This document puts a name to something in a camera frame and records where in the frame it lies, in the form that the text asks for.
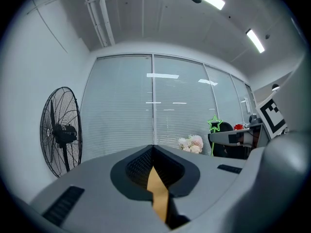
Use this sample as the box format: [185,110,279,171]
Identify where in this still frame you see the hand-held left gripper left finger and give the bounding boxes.
[29,144,171,233]

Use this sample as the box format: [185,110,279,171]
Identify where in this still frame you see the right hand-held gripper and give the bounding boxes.
[208,97,289,148]

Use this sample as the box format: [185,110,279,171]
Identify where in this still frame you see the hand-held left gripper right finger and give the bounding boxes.
[153,144,268,230]

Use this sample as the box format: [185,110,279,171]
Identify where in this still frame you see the green star stick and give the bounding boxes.
[207,115,224,157]

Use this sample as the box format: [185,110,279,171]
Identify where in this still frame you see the black office chair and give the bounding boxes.
[207,121,251,160]

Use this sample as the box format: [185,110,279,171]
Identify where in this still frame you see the white and pink flower bouquet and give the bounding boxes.
[178,134,204,154]

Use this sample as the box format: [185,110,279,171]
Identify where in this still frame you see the grey desk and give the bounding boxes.
[233,122,264,133]

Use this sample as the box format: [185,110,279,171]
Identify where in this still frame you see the glass partition with blinds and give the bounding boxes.
[80,53,257,164]

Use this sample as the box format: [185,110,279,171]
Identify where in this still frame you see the white ceiling pipes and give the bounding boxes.
[81,0,116,48]

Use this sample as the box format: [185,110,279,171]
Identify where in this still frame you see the black pedestal fan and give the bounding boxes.
[39,86,83,179]

